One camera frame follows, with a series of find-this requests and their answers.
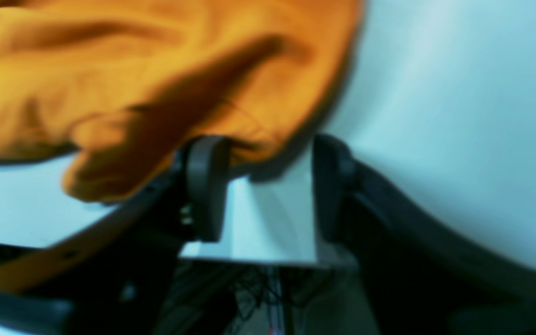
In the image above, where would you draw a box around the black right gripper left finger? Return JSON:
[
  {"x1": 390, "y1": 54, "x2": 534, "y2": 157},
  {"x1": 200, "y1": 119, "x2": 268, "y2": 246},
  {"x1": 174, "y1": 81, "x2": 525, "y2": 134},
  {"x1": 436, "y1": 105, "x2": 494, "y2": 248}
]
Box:
[{"x1": 0, "y1": 135, "x2": 231, "y2": 335}]

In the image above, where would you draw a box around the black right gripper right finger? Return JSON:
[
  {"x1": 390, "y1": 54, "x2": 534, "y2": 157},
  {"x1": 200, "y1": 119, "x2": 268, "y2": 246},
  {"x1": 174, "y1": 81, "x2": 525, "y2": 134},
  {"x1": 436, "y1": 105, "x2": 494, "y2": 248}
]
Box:
[{"x1": 312, "y1": 135, "x2": 536, "y2": 335}]

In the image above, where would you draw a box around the orange t-shirt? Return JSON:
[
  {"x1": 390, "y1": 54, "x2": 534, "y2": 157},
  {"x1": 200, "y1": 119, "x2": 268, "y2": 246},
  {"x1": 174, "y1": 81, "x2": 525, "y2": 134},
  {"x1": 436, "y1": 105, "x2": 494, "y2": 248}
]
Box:
[{"x1": 0, "y1": 0, "x2": 366, "y2": 202}]

